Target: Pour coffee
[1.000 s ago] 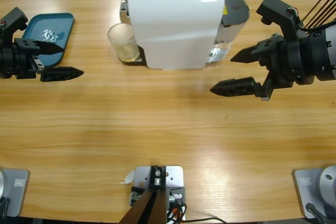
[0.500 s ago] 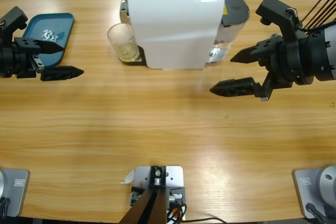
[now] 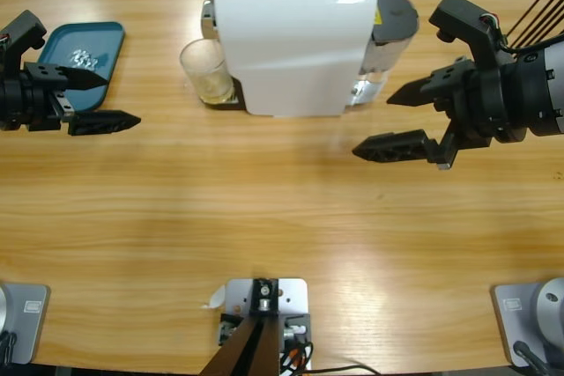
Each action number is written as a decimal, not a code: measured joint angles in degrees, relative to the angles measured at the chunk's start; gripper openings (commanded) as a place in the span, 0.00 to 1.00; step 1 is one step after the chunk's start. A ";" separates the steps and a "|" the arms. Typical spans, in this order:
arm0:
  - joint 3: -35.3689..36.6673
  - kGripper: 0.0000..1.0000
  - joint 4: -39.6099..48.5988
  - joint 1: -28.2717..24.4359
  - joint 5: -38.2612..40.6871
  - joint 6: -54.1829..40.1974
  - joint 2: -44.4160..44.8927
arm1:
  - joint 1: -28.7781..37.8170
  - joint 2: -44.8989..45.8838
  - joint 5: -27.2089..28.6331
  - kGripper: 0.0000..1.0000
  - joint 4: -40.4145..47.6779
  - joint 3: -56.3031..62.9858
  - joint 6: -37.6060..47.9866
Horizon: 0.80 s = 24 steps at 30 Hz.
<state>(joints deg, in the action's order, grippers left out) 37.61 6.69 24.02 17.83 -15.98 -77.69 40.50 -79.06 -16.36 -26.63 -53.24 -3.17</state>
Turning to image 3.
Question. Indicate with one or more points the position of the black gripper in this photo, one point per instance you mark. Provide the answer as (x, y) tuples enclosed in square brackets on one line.
[(31, 98), (489, 103)]

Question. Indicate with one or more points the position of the clear glass cup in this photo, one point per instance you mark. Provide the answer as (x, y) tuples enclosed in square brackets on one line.
[(207, 72)]

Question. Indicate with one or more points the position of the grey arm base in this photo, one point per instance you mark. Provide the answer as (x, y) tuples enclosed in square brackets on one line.
[(520, 323), (26, 323)]

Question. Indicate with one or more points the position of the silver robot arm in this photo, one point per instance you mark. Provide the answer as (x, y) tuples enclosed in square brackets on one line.
[(548, 90)]

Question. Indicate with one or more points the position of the white capsule coffee machine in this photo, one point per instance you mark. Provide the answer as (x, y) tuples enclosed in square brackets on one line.
[(291, 50)]

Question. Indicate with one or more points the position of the teal plastic tray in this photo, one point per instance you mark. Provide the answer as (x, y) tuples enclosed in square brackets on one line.
[(101, 37)]

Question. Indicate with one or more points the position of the clear water tank grey lid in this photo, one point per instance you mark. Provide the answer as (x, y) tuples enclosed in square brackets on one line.
[(394, 10)]

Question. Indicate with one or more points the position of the metal grated drip tray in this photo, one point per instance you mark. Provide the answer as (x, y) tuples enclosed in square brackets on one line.
[(238, 101)]

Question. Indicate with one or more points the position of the black capsule holder with rods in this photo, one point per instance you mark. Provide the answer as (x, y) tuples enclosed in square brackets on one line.
[(535, 15)]

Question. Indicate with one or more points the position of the white paper tab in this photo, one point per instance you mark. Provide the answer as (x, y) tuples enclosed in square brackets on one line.
[(217, 299)]

